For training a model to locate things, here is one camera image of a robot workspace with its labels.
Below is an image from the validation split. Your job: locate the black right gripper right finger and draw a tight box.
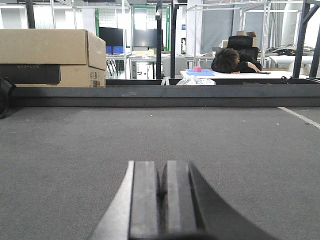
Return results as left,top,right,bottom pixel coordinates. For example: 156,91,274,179
161,160,275,240

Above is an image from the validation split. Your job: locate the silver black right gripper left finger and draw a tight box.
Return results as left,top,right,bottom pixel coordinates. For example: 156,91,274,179
90,161,160,240

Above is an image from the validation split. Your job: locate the grey conveyor belt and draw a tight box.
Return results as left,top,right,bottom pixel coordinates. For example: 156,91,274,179
0,107,320,240

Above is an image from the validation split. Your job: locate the pink block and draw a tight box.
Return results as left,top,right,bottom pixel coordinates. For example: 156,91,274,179
193,66,202,73

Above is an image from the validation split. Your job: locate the crumpled clear plastic bag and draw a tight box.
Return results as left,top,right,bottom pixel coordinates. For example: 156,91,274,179
176,75,216,86

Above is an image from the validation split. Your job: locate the shallow blue tray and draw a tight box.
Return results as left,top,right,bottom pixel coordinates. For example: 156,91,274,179
185,68,214,76

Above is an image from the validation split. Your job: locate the person in black resting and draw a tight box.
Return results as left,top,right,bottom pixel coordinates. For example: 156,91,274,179
211,48,262,74

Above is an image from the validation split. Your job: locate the black office chair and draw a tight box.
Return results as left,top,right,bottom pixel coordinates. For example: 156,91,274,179
227,35,259,60

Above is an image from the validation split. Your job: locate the black monitor right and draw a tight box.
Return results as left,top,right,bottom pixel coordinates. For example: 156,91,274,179
133,29,158,48

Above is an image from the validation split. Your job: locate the black monitor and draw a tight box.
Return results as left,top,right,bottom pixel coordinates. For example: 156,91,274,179
133,29,158,48
99,27,124,47

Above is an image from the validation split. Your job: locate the upper cardboard box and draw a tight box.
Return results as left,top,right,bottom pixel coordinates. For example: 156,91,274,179
0,29,106,70

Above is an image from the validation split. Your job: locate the lower cardboard box black print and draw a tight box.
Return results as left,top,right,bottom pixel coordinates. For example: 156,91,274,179
0,63,106,88

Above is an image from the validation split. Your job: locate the black monitor left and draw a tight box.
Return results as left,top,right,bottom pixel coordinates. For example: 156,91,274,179
99,27,124,47

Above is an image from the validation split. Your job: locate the black fabric bag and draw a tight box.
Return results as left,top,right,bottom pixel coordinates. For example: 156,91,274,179
0,77,17,119

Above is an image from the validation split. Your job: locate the dark conveyor side rail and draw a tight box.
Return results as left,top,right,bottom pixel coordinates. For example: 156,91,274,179
9,78,320,108

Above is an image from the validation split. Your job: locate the black vertical post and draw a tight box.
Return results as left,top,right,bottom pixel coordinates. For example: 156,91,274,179
170,0,180,79

